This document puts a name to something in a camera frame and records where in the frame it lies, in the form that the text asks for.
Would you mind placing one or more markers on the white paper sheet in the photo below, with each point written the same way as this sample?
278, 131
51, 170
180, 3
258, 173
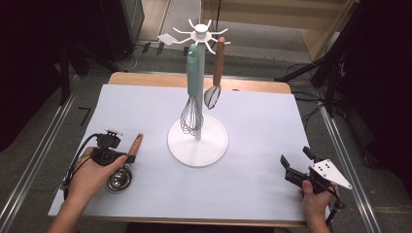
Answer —
145, 106

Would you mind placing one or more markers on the person's right hand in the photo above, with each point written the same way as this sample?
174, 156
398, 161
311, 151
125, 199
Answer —
317, 205

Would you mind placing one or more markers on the white utensil rack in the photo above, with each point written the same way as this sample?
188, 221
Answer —
197, 152

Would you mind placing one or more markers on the dark cabinet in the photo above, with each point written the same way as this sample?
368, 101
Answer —
120, 26

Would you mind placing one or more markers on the black tripod stand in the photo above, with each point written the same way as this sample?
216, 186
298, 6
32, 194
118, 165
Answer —
330, 74
68, 71

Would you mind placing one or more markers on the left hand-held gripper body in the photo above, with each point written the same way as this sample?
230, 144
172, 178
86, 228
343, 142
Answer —
107, 157

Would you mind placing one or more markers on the small black floor block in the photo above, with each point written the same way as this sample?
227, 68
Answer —
145, 48

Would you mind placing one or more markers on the person's left hand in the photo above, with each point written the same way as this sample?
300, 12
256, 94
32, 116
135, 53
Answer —
89, 181

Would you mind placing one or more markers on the white paper scrap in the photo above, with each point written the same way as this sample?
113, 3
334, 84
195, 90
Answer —
166, 39

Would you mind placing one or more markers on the metal floor rail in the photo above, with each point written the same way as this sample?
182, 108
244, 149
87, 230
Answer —
353, 194
39, 142

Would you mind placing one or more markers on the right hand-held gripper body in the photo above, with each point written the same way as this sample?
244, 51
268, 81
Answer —
330, 174

